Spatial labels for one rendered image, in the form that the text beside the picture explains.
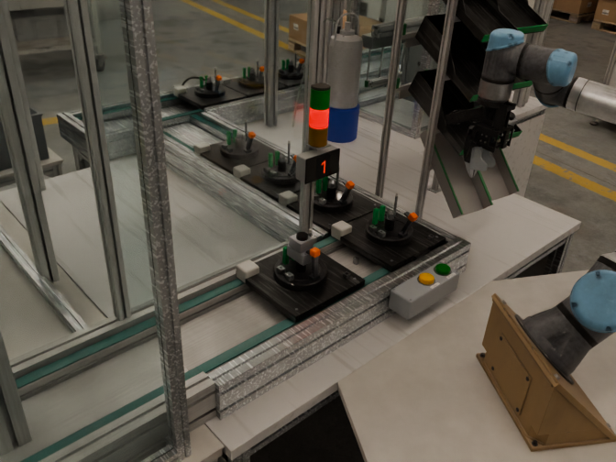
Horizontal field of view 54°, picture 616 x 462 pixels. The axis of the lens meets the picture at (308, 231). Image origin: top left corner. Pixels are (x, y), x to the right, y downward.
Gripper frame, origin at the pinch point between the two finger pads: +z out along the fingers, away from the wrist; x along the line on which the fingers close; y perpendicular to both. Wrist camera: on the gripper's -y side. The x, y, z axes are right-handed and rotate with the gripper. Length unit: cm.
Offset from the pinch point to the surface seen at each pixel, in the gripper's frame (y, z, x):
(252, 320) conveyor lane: -18, 32, -56
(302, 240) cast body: -18.8, 14.7, -40.0
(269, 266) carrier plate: -28, 26, -43
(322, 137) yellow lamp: -29.3, -5.5, -24.9
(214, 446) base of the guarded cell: 3, 37, -82
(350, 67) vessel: -94, 4, 52
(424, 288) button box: 3.5, 27.3, -16.5
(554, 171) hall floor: -101, 123, 291
